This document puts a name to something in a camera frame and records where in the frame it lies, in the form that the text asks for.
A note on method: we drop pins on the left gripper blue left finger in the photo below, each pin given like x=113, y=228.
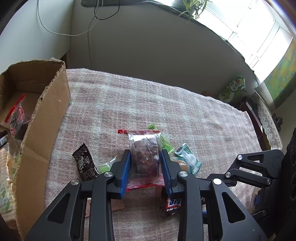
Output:
x=122, y=174

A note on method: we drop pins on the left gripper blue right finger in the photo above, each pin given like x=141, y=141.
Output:
x=170, y=170

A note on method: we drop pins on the green tablet candy wrapper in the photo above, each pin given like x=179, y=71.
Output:
x=165, y=144

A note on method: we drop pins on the clear red-edged snack bag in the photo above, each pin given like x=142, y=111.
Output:
x=145, y=169

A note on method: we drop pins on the Snickers bar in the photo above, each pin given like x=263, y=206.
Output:
x=168, y=206

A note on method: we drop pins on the nut mix red-edged bag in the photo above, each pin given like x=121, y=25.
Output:
x=17, y=119

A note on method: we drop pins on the brown ball candy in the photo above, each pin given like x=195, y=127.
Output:
x=178, y=164

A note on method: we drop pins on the light green soft candy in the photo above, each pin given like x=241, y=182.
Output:
x=106, y=166

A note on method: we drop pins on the teal mint candy wrapper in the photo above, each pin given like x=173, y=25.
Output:
x=185, y=153

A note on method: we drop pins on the black candy wrapper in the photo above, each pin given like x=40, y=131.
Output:
x=86, y=168

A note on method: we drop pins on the green chips bag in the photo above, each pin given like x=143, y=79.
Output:
x=234, y=91

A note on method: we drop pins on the wrapped bread loaf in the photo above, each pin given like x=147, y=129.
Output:
x=9, y=167

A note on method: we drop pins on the brown cardboard box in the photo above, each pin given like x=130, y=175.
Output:
x=45, y=84

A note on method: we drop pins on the potted spider plant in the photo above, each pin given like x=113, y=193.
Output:
x=193, y=8

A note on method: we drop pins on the wall map poster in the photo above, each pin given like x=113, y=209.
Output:
x=280, y=83

